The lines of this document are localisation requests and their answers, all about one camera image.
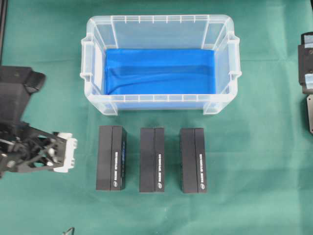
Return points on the green table cloth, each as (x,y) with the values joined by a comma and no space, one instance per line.
(259,151)

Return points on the blue cloth liner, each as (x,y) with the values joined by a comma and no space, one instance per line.
(159,71)

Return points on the black camera box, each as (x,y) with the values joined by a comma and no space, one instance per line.
(111,162)
(193,160)
(152,160)

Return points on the clear plastic storage case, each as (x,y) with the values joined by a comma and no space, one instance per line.
(207,32)

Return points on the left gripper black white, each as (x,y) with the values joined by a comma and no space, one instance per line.
(24,149)

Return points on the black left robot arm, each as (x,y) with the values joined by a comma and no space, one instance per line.
(17,85)

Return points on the black frame rail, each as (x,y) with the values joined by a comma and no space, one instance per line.
(3,12)

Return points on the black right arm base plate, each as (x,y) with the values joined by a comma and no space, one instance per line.
(309,100)

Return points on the thin metal wire hook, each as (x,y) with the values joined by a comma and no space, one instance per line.
(70,231)

